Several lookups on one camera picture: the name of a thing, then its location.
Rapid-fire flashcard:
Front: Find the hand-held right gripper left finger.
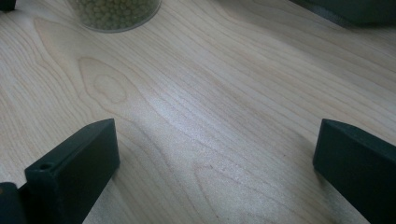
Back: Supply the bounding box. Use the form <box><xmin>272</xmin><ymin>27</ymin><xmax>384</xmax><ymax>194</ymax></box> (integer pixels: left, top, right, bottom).
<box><xmin>24</xmin><ymin>118</ymin><xmax>121</xmax><ymax>224</ymax></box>

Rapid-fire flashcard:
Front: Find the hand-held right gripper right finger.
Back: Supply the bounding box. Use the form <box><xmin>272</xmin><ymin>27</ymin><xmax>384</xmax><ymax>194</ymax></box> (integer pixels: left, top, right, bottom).
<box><xmin>312</xmin><ymin>118</ymin><xmax>396</xmax><ymax>224</ymax></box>

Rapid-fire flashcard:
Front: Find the black metal storage rack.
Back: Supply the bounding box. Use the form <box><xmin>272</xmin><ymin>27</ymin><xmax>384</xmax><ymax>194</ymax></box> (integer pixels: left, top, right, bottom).
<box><xmin>289</xmin><ymin>0</ymin><xmax>396</xmax><ymax>30</ymax></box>

